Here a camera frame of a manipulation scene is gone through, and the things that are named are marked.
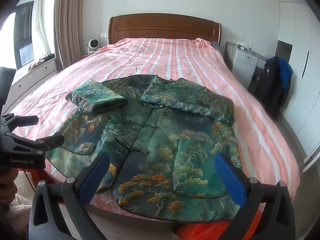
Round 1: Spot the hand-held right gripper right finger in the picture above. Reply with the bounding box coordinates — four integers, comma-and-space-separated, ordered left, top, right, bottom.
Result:
214, 153, 297, 240

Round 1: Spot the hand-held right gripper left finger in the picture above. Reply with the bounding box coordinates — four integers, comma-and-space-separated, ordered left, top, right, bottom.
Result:
28, 152, 112, 240

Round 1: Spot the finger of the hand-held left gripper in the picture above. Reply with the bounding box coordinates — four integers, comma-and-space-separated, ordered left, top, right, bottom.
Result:
7, 133, 65, 157
0, 113, 39, 133

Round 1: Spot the green printed jacket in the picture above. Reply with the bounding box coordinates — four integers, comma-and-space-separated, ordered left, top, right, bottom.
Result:
46, 74, 242, 222

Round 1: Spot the white fluffy cloth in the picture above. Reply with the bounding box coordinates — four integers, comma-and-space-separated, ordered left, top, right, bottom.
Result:
5, 172, 35, 220

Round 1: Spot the orange sheet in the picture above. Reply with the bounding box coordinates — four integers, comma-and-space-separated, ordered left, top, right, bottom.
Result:
172, 215, 260, 240

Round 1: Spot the patterned cushion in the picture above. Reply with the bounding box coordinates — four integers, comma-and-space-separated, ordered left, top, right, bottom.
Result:
28, 59, 46, 70

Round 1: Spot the window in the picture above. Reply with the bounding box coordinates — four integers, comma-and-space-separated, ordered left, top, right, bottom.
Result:
0, 1, 34, 71

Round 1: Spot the white sheer curtain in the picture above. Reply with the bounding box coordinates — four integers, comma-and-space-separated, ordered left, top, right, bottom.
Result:
31, 0, 50, 60

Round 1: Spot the black jacket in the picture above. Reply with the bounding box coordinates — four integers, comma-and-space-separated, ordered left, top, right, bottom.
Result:
254, 57, 292, 120

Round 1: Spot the brown curtain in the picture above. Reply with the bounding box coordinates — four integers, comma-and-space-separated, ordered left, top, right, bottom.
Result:
54, 0, 88, 72

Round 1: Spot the white desk with drawer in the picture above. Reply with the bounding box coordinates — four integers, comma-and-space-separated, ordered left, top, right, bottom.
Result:
225, 41, 267, 90

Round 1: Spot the blue garment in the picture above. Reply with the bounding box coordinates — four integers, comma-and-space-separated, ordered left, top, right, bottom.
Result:
274, 56, 294, 90

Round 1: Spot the bed with pink striped blanket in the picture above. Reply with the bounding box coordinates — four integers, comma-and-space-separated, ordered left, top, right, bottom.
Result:
7, 37, 300, 230

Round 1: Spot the white wardrobe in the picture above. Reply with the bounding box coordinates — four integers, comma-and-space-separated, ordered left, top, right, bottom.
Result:
274, 2, 320, 160

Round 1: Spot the wooden headboard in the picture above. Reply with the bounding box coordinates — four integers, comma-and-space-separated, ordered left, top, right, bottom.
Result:
108, 13, 222, 46

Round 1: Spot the black cable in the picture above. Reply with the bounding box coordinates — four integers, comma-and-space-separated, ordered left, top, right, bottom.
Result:
22, 171, 37, 193

